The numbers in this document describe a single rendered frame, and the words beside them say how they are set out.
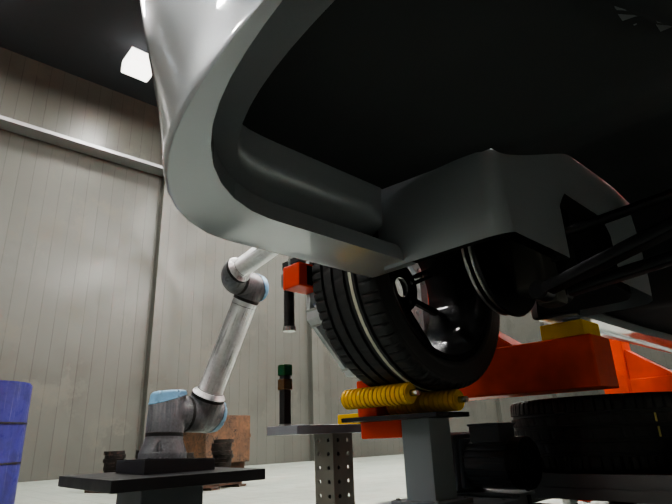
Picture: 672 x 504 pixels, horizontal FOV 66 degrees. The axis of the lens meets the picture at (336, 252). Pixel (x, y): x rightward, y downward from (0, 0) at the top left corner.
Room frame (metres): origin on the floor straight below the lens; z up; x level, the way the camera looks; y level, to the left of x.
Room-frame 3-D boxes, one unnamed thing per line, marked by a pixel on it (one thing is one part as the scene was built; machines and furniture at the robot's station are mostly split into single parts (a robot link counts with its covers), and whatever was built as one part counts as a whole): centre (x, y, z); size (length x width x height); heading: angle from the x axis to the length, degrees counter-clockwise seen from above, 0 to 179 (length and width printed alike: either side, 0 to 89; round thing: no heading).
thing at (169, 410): (2.27, 0.73, 0.54); 0.17 x 0.15 x 0.18; 142
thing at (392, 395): (1.54, -0.10, 0.51); 0.29 x 0.06 x 0.06; 44
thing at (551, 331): (1.72, -0.77, 0.71); 0.14 x 0.14 x 0.05; 44
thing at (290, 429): (2.05, 0.06, 0.44); 0.43 x 0.17 x 0.03; 134
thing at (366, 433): (1.67, -0.15, 0.48); 0.16 x 0.12 x 0.17; 44
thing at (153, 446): (2.26, 0.74, 0.40); 0.19 x 0.19 x 0.10
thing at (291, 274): (1.47, 0.10, 0.85); 0.09 x 0.08 x 0.07; 134
